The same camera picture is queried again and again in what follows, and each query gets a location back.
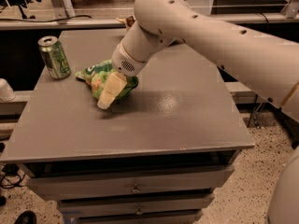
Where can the grey drawer cabinet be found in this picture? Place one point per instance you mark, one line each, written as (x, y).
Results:
(154, 157)

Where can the black shoe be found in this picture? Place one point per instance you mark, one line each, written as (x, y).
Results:
(27, 217)

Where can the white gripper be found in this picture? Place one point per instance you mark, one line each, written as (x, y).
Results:
(125, 62)

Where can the white cylinder at left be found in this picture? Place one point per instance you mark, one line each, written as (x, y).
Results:
(6, 92)

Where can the green soda can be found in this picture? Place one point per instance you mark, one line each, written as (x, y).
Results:
(52, 53)

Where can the brown and cream snack bag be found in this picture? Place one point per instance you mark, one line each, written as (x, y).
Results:
(128, 22)

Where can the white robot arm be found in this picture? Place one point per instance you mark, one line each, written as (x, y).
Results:
(267, 64)

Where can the green rice chip bag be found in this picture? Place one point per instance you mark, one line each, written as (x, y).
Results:
(96, 76)

